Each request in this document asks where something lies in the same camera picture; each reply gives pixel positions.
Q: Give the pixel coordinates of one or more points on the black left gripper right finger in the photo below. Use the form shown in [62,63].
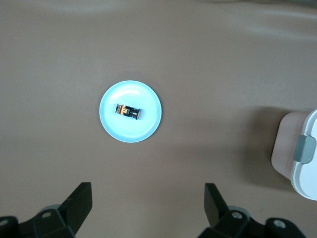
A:
[215,210]

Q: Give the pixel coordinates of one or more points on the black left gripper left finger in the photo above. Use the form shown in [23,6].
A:
[74,210]

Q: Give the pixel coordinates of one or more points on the light blue round plate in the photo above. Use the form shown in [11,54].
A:
[138,94]

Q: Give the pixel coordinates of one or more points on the white lidded storage box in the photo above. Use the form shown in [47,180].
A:
[307,178]

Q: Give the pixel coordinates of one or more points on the black orange push-button switch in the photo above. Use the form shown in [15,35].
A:
[128,112]

